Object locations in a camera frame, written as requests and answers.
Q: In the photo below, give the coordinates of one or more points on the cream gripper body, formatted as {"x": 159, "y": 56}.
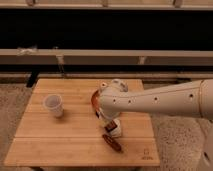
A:
{"x": 104, "y": 121}

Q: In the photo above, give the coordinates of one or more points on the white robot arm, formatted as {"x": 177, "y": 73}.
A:
{"x": 191, "y": 99}

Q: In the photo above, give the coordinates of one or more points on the brown red-tipped object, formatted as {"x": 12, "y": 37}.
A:
{"x": 112, "y": 143}

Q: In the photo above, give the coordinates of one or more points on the orange plate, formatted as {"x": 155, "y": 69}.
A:
{"x": 94, "y": 100}

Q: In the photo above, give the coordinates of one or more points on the small white bottle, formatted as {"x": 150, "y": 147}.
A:
{"x": 103, "y": 85}

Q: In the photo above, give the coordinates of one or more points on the wooden table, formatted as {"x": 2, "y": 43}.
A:
{"x": 75, "y": 139}

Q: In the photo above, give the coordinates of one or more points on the wooden shelf rail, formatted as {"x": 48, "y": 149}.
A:
{"x": 33, "y": 56}

